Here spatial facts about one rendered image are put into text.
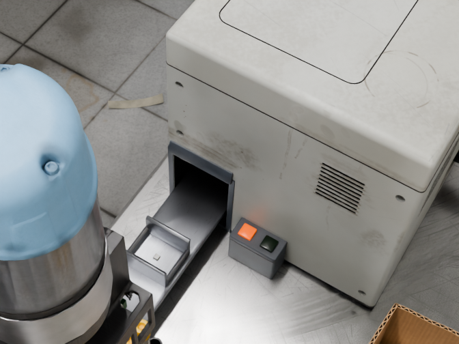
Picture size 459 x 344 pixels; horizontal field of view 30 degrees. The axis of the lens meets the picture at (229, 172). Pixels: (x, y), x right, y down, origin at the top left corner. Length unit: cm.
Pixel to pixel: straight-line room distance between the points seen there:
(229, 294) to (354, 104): 32
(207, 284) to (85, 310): 55
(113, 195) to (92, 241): 167
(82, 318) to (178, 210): 55
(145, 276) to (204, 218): 10
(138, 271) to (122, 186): 114
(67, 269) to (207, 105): 46
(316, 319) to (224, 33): 36
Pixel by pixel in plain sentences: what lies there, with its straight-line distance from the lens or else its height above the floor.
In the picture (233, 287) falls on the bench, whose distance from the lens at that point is 99.
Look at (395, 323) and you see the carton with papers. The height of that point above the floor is 99.
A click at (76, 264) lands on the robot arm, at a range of 40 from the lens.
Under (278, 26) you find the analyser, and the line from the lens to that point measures 81.
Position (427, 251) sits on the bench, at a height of 87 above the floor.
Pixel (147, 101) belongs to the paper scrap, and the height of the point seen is 0.
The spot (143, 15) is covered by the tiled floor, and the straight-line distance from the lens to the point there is 242.
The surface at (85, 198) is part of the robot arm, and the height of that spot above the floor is 145.
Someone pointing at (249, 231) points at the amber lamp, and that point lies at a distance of 96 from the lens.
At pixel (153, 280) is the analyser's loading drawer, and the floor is 91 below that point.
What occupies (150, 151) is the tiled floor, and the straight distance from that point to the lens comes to 213.
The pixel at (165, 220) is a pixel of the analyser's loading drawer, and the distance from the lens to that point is 98.
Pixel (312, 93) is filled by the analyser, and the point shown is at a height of 118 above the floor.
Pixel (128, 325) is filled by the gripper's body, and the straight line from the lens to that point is 54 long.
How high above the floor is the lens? 177
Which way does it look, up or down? 57 degrees down
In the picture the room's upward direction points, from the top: 4 degrees clockwise
